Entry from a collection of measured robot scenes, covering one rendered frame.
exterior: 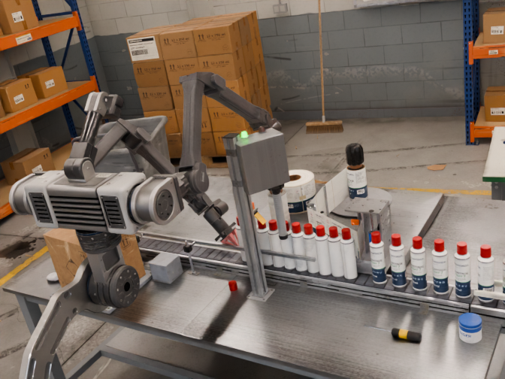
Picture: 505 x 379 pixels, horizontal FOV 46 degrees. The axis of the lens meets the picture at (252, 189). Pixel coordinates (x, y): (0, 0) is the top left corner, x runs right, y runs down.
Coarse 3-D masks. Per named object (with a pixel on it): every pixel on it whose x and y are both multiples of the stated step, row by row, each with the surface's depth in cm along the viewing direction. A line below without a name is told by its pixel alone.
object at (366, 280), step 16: (144, 240) 284; (160, 240) 281; (208, 256) 259; (224, 256) 257; (240, 256) 254; (288, 272) 237; (304, 272) 235; (384, 288) 216; (400, 288) 215; (432, 288) 211
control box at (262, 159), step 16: (272, 128) 216; (240, 144) 205; (256, 144) 206; (272, 144) 209; (240, 160) 207; (256, 160) 208; (272, 160) 211; (256, 176) 210; (272, 176) 213; (288, 176) 215; (256, 192) 212
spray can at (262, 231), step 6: (258, 222) 237; (258, 228) 239; (264, 228) 237; (258, 234) 238; (264, 234) 237; (264, 240) 238; (264, 246) 240; (270, 246) 240; (264, 258) 242; (270, 258) 242; (264, 264) 244; (270, 264) 243
